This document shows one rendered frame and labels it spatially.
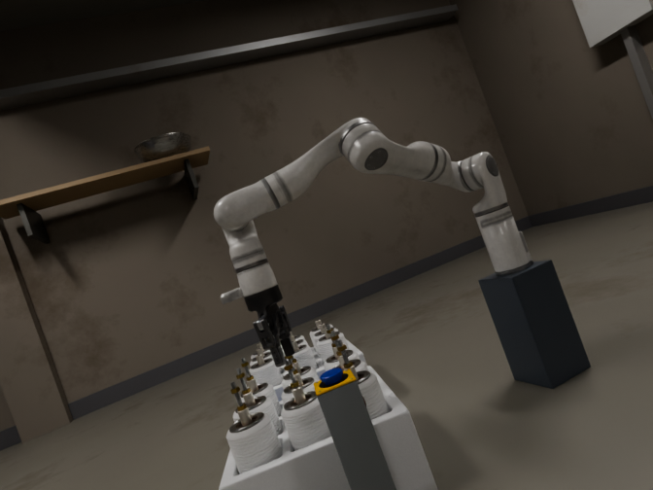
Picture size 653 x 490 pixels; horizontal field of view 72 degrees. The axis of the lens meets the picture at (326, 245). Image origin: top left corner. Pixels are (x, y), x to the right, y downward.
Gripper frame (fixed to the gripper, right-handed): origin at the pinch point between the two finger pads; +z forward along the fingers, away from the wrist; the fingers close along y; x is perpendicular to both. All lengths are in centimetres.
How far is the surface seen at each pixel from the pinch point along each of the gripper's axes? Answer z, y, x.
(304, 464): 19.4, -8.2, 0.5
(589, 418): 36, 13, -54
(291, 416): 11.2, -4.6, 1.4
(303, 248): -24, 287, 62
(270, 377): 15, 44, 24
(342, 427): 10.6, -17.9, -12.1
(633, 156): -2, 303, -208
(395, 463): 26.0, -3.3, -15.0
